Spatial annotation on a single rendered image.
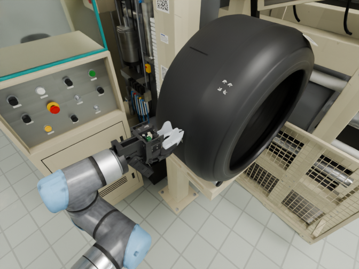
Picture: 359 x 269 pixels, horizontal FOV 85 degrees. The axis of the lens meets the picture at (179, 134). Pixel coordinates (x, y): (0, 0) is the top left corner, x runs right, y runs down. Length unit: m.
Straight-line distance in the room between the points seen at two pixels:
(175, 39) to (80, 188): 0.60
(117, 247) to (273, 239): 1.55
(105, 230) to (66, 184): 0.13
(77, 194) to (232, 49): 0.49
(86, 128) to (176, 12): 0.78
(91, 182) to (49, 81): 0.72
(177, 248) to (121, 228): 1.27
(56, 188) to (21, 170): 2.13
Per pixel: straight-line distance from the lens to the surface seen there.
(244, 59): 0.53
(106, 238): 0.47
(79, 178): 0.44
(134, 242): 0.45
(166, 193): 1.87
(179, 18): 0.80
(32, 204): 2.24
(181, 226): 1.76
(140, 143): 0.46
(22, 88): 1.09
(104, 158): 0.45
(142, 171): 0.54
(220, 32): 0.63
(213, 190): 0.92
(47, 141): 1.25
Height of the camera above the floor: 1.67
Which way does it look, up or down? 46 degrees down
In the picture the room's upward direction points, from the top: straight up
